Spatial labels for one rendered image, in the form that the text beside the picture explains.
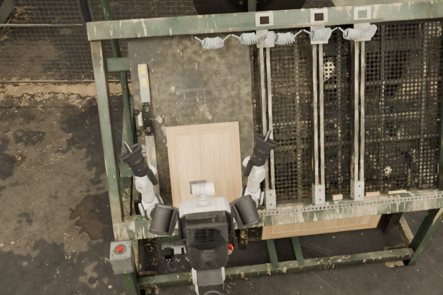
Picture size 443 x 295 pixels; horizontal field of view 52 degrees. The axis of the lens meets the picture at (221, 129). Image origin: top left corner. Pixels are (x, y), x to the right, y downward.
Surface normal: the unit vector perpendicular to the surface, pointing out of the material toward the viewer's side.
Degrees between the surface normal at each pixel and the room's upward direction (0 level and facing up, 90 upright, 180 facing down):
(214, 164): 58
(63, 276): 0
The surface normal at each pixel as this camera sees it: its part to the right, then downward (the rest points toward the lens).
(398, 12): 0.10, 0.21
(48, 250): 0.00, -0.71
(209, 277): 0.04, -0.40
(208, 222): -0.04, -0.93
